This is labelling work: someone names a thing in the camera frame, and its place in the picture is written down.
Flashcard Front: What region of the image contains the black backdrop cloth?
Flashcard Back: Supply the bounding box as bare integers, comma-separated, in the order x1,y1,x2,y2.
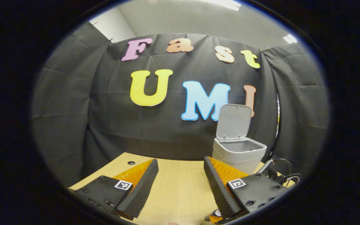
32,22,330,188

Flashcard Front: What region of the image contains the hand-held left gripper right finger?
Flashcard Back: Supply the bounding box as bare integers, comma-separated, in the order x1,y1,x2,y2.
203,156,288,221

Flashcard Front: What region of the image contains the white desktop garbage bin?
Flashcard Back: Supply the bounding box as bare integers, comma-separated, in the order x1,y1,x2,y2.
212,104,267,175

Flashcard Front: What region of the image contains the orange pop can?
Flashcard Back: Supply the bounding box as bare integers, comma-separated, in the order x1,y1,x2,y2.
204,209,223,224

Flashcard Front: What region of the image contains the long ceiling light panel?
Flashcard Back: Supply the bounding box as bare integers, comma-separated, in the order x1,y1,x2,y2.
199,0,242,12

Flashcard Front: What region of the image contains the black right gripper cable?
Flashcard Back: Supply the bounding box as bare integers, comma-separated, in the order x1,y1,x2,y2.
273,158,301,187

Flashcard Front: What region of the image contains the wooden desktop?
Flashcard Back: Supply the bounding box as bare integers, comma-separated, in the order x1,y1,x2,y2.
68,152,294,225

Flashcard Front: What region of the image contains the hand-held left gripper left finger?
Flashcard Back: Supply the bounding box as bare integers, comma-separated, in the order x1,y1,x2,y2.
68,158,159,221

